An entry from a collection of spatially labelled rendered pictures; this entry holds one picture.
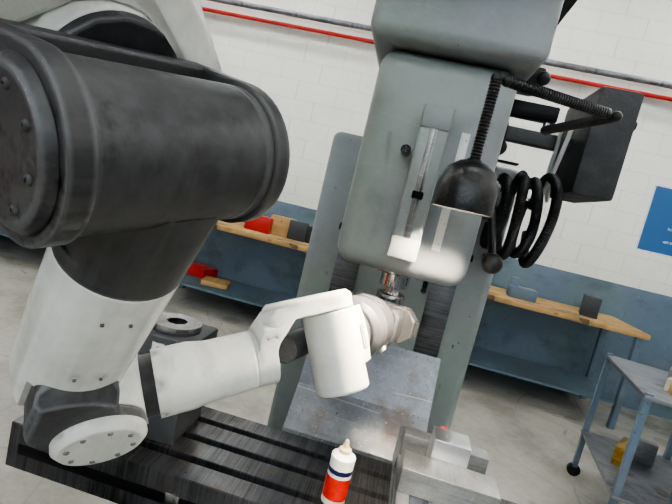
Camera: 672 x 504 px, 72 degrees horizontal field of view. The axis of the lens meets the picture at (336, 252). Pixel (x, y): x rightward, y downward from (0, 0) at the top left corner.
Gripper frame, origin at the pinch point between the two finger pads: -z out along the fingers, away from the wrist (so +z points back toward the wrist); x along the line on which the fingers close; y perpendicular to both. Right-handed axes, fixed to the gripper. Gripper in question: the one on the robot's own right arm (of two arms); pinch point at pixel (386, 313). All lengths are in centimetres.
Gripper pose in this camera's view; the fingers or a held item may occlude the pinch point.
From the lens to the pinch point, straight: 79.0
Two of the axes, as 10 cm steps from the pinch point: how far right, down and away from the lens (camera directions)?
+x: -8.9, -2.6, 3.6
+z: -3.8, 0.1, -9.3
